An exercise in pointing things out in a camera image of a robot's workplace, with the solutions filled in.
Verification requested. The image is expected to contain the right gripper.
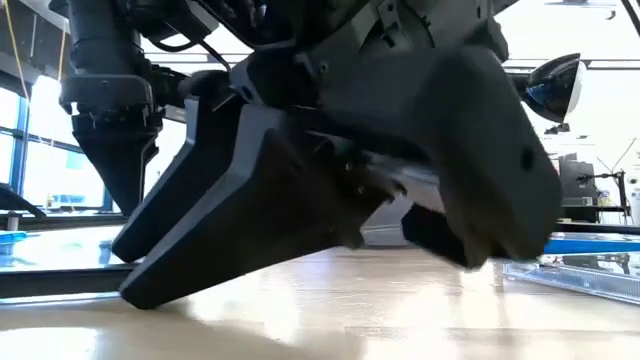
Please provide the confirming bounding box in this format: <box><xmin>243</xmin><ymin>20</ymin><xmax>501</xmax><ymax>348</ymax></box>
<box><xmin>229</xmin><ymin>29</ymin><xmax>563</xmax><ymax>270</ymax></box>

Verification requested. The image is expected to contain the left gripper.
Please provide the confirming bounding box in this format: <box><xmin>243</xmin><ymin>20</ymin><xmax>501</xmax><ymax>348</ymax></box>
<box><xmin>58</xmin><ymin>59</ymin><xmax>189</xmax><ymax>218</ymax></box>

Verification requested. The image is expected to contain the blue jewel case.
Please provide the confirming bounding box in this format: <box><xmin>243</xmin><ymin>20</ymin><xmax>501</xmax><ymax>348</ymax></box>
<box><xmin>0</xmin><ymin>230</ymin><xmax>29</xmax><ymax>247</ymax></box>
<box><xmin>543</xmin><ymin>232</ymin><xmax>640</xmax><ymax>255</ymax></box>

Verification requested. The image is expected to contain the clear jewel case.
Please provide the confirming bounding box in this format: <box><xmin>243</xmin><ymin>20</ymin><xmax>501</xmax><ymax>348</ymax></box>
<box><xmin>503</xmin><ymin>252</ymin><xmax>640</xmax><ymax>307</ymax></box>

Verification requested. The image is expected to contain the black desk lamp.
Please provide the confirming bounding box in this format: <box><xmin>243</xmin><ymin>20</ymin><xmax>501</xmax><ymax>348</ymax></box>
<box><xmin>505</xmin><ymin>52</ymin><xmax>587</xmax><ymax>125</ymax></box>

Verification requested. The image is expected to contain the black computer monitor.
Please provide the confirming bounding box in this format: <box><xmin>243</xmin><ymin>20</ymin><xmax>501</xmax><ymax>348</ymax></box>
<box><xmin>558</xmin><ymin>152</ymin><xmax>600</xmax><ymax>225</ymax></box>

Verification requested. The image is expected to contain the black slanted stand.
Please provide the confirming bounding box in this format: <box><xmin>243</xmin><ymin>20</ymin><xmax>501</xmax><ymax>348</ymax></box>
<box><xmin>0</xmin><ymin>182</ymin><xmax>49</xmax><ymax>221</ymax></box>

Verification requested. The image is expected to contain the large window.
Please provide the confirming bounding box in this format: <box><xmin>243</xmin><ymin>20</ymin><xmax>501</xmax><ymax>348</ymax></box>
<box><xmin>0</xmin><ymin>74</ymin><xmax>119</xmax><ymax>214</ymax></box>

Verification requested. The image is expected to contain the long ceiling light strip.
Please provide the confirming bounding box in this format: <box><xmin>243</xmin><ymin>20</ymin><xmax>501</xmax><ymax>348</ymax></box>
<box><xmin>142</xmin><ymin>49</ymin><xmax>640</xmax><ymax>71</ymax></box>

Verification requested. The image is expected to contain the black aluminium table frame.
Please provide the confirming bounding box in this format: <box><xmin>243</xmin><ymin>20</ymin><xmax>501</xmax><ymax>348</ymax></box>
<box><xmin>0</xmin><ymin>212</ymin><xmax>640</xmax><ymax>236</ymax></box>

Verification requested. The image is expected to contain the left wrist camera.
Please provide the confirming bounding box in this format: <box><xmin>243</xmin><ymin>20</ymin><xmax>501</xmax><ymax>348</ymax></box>
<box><xmin>124</xmin><ymin>0</ymin><xmax>221</xmax><ymax>44</ymax></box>

